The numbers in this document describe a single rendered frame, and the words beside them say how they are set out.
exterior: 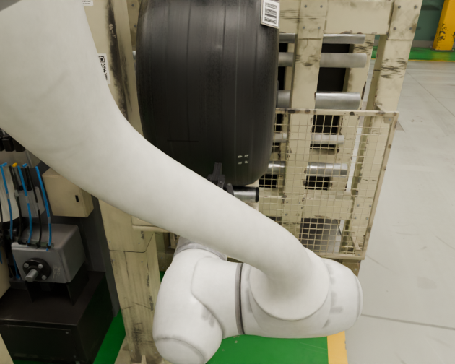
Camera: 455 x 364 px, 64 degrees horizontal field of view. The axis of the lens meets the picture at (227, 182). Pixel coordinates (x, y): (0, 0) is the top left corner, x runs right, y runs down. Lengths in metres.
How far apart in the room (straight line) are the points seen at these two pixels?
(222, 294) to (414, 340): 1.53
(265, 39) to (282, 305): 0.51
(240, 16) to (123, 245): 0.82
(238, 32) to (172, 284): 0.49
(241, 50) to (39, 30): 0.57
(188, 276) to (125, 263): 0.80
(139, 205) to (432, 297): 2.01
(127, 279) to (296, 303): 0.97
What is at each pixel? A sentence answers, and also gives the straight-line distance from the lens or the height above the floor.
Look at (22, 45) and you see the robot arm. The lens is 0.20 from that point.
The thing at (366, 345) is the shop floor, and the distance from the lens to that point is 1.87.
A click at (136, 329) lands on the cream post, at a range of 1.56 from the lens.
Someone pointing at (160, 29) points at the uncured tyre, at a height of 1.33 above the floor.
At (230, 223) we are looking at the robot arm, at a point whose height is 1.22.
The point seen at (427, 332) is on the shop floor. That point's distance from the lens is 2.03.
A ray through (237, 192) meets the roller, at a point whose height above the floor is 0.91.
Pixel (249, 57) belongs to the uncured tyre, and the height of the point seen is 1.29.
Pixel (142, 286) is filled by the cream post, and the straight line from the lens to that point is 1.38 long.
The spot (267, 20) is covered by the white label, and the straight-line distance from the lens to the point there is 0.78.
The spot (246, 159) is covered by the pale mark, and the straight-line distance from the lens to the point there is 0.82.
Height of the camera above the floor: 1.42
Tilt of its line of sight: 29 degrees down
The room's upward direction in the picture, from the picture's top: straight up
